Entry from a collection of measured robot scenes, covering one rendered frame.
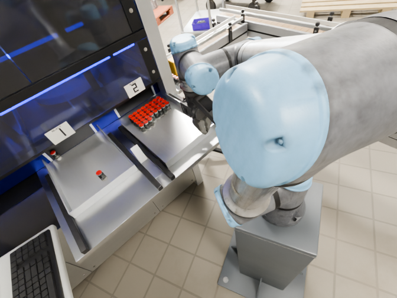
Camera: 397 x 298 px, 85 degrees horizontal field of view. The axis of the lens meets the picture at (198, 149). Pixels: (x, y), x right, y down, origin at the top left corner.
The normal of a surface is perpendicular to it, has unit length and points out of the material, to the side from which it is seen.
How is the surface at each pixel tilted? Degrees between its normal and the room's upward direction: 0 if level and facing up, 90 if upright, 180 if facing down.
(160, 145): 0
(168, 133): 0
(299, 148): 70
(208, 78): 89
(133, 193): 0
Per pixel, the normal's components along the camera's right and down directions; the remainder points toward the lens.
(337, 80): 0.05, -0.15
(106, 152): -0.17, -0.63
